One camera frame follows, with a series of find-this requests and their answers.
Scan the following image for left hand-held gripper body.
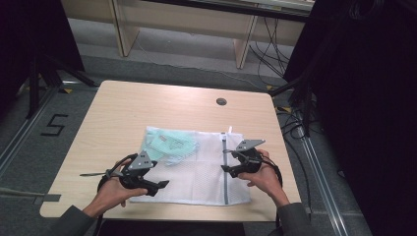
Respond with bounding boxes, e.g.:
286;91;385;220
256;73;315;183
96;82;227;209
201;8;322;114
119;149;158;195

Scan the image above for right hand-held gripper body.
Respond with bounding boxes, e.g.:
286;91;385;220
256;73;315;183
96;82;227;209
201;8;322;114
230;139;267;177

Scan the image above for white mesh laundry bag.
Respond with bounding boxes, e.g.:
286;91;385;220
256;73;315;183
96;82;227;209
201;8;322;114
129;125;253;207

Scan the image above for mint green garment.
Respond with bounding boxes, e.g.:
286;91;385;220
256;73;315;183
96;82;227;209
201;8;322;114
142;128;200;165

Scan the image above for person's right hand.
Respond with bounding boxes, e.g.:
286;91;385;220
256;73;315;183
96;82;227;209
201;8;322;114
237;149;291;208

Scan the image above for person's left hand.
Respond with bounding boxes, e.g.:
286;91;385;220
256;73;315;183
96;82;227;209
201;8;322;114
89;176;149;214

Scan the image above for person's dark lap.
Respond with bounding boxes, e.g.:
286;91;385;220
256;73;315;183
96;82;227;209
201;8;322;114
97;219;246;236

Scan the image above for grey tape strip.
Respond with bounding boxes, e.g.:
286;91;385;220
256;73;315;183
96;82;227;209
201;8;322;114
33;194;62;205

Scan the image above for black tripod stand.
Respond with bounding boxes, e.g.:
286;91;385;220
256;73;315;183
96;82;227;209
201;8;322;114
25;53;98;120

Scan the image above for black curtain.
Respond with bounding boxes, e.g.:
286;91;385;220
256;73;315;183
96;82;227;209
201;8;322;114
0;0;86;112
282;0;417;236

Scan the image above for light wooden desk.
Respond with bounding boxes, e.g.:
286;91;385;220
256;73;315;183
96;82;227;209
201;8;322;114
59;0;317;70

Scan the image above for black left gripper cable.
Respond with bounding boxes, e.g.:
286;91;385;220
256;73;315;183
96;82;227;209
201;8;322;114
80;152;139;194

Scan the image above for metal floor rail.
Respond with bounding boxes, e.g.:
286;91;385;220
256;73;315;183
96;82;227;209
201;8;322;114
295;124;349;236
0;84;62;176

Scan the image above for bundle of black cables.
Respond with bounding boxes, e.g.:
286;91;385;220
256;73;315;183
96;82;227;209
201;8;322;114
248;16;294;87

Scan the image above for grey cable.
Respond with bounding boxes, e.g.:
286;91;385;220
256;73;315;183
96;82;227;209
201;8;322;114
0;186;46;198

